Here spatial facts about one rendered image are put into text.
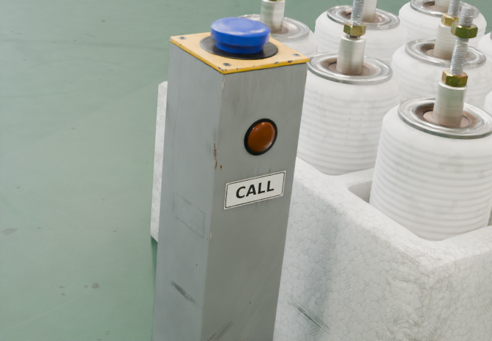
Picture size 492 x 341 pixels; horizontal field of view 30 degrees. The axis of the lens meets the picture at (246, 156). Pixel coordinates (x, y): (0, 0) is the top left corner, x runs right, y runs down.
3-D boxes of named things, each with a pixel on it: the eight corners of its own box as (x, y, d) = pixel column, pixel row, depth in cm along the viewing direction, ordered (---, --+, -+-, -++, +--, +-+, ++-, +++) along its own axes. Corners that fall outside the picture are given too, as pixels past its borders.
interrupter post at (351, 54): (364, 71, 81) (370, 35, 79) (359, 79, 78) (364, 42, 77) (337, 66, 81) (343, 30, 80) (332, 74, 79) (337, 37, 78)
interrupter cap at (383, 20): (369, 9, 100) (370, 2, 99) (414, 29, 94) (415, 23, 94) (312, 13, 96) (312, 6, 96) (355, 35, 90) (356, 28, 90)
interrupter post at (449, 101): (427, 124, 71) (434, 83, 69) (433, 114, 73) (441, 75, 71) (457, 131, 70) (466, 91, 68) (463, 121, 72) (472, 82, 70)
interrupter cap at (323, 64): (398, 68, 82) (400, 61, 82) (383, 94, 76) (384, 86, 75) (317, 53, 84) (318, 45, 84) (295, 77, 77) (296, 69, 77)
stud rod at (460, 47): (441, 102, 70) (460, 7, 67) (444, 99, 71) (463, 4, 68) (455, 105, 70) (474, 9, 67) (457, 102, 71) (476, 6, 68)
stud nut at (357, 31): (369, 36, 78) (370, 26, 78) (353, 37, 77) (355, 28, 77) (354, 28, 80) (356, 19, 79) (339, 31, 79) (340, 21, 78)
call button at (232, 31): (279, 59, 62) (282, 30, 61) (229, 66, 60) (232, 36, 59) (246, 42, 65) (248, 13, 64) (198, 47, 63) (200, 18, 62)
